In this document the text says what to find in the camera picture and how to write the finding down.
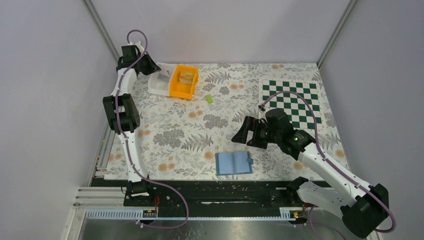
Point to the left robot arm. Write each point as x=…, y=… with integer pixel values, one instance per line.
x=124, y=118

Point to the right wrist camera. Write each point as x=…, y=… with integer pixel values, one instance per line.
x=263, y=110

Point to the tan item in orange bin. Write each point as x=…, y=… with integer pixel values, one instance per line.
x=186, y=77

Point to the small green block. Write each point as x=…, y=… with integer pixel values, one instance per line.
x=209, y=99

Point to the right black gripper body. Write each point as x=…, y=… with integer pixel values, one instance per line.
x=262, y=134

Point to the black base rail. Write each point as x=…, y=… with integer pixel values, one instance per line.
x=217, y=199

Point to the floral table mat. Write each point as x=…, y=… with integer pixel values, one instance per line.
x=179, y=138

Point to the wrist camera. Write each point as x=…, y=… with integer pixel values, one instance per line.
x=263, y=110
x=138, y=45

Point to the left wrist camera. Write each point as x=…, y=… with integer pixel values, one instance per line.
x=138, y=45

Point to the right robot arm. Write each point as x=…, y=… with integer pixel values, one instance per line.
x=361, y=206

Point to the white plastic bin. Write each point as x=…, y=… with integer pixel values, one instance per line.
x=159, y=82

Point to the green white chessboard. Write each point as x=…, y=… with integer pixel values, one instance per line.
x=300, y=100

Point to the blue card holder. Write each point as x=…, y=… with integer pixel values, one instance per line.
x=233, y=163

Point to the orange plastic bin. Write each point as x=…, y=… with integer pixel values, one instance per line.
x=183, y=91

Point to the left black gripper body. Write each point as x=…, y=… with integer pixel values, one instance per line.
x=143, y=62

